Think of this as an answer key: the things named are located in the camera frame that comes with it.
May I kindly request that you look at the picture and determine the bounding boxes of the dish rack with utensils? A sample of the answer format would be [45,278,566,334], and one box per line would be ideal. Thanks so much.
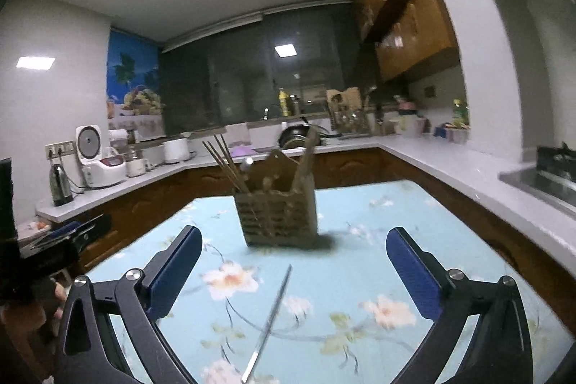
[333,109,374,137]

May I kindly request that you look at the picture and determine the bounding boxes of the white round lid rice cooker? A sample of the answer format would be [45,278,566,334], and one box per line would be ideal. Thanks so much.
[74,124,107,169]

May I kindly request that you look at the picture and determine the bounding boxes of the dark kitchen window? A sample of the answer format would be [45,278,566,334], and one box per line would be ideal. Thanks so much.
[159,4,379,137]

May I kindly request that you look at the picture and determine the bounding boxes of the wooden spatula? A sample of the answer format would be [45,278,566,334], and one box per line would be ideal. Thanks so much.
[294,127,318,192]

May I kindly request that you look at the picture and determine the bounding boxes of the red and white rice cooker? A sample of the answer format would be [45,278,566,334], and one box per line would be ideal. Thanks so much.
[82,157,128,190]

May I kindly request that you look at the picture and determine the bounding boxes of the wall outlet strip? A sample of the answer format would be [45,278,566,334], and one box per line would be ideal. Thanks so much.
[45,141,75,160]

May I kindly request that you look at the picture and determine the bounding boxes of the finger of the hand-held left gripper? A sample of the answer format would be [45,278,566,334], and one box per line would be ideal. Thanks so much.
[49,221,85,244]
[76,214,113,253]

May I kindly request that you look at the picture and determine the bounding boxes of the wooden lower cabinets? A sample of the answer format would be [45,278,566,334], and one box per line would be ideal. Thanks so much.
[58,148,576,277]

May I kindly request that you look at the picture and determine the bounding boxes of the steel electric kettle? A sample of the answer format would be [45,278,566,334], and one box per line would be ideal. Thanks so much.
[48,163,75,208]

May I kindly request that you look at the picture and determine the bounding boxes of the light blue floral tablecloth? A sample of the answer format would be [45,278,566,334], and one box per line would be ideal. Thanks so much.
[83,179,574,384]

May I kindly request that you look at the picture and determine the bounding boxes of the pink lidded jar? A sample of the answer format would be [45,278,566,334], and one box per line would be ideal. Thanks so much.
[398,98,417,125]

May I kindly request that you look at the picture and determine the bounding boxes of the steel gas stove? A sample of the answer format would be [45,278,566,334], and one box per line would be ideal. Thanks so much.
[499,143,576,209]

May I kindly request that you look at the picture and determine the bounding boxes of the metal chopstick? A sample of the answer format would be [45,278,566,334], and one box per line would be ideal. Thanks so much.
[242,264,293,384]

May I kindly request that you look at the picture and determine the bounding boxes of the wooden utensil holder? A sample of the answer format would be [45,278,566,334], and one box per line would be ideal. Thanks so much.
[234,150,318,250]

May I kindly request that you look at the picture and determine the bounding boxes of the person's left hand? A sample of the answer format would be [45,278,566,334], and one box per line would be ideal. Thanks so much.
[0,278,68,371]

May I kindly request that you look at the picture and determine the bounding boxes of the white pot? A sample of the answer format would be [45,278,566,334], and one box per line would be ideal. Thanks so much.
[163,139,190,163]

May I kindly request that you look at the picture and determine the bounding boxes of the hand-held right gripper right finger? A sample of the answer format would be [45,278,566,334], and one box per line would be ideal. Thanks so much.
[386,226,535,384]

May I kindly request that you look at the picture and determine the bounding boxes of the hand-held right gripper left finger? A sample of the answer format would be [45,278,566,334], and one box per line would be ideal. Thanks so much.
[53,226,203,384]

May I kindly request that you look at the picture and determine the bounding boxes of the fruit wall poster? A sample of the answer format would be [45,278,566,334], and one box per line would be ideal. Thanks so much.
[107,28,165,130]

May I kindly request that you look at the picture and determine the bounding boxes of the black wok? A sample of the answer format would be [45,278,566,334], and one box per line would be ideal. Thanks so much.
[278,124,331,150]

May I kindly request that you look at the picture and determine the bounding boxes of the wooden chopstick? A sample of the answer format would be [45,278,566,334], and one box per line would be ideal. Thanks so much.
[220,134,249,193]
[213,136,245,192]
[202,141,238,192]
[207,140,242,193]

